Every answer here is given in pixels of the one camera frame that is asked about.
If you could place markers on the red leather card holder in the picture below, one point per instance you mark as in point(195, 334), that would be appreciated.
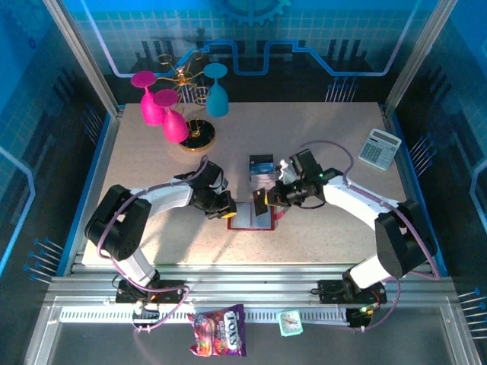
point(243, 218)

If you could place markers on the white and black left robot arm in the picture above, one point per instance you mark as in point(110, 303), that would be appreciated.
point(118, 224)

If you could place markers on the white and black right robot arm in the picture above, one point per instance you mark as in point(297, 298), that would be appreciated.
point(403, 235)

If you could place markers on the pink goblet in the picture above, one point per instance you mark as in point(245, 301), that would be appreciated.
point(176, 127)
point(152, 112)

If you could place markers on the white desk calculator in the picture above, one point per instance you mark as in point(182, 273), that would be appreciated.
point(379, 149)

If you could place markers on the teal goblet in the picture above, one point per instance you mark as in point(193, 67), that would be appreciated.
point(217, 102)

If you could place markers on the purple candy bag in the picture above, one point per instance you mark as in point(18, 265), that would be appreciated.
point(217, 331)

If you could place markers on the small teal alarm clock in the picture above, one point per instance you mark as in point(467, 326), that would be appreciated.
point(290, 323)

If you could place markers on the small controller board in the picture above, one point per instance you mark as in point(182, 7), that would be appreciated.
point(359, 315)
point(146, 313)

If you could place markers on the aluminium table rail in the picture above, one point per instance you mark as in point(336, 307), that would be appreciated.
point(247, 281)

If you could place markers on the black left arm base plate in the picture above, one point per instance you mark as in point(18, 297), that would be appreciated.
point(171, 292)

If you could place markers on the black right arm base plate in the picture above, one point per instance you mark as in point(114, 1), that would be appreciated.
point(331, 292)

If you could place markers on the aluminium frame post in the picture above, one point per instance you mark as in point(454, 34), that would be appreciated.
point(76, 49)
point(418, 49)

